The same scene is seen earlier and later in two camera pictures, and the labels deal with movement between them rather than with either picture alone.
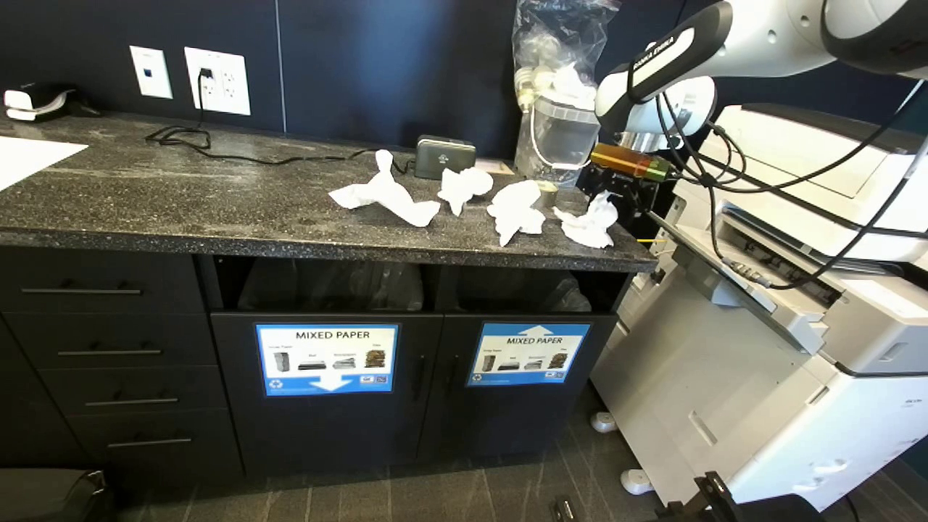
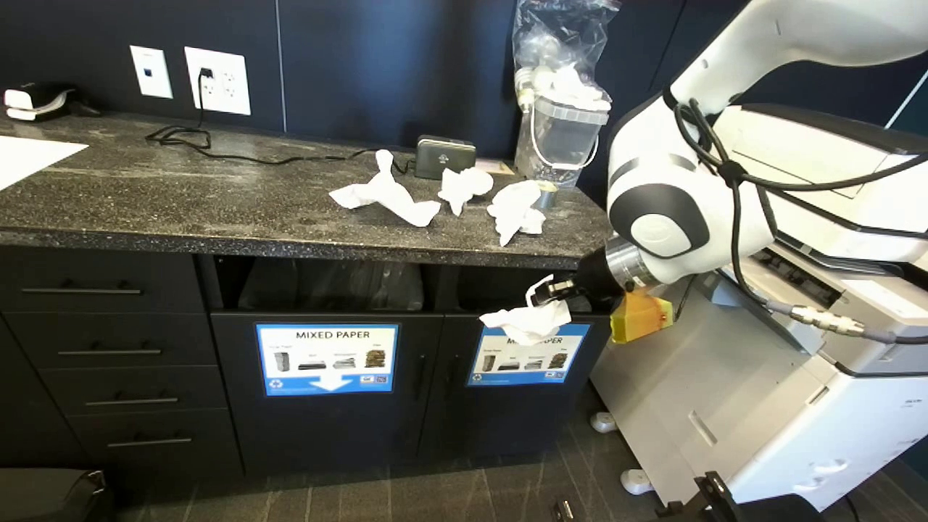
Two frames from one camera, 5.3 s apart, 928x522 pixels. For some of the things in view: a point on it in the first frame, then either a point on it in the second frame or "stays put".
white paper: [592, 223] -> [532, 322]
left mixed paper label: [329, 357] stays put
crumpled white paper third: [511, 209] stays put
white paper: [387, 190] stays put
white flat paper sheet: [29, 155] stays put
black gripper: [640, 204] -> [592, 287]
